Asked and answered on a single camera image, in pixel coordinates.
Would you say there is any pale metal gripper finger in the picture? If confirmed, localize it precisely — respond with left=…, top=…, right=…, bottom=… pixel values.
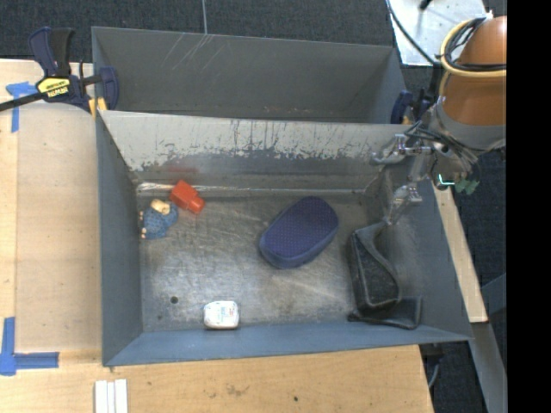
left=383, top=183, right=424, bottom=227
left=369, top=133, right=432, bottom=166

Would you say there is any dark grey cloth pouch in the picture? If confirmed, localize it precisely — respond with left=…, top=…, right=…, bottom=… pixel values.
left=346, top=223, right=424, bottom=331

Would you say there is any dark blue oval case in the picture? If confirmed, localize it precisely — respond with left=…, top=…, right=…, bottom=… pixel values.
left=258, top=195, right=340, bottom=270

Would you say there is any grey metal bin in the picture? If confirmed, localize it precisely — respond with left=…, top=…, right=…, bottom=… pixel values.
left=90, top=26, right=475, bottom=367

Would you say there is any red toy block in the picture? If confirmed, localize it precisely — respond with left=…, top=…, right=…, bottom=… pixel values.
left=169, top=179, right=207, bottom=216

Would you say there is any white small packet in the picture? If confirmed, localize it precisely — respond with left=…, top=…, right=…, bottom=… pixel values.
left=202, top=299, right=241, bottom=331

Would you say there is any blue toy figure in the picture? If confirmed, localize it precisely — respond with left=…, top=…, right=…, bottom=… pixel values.
left=138, top=198, right=180, bottom=241

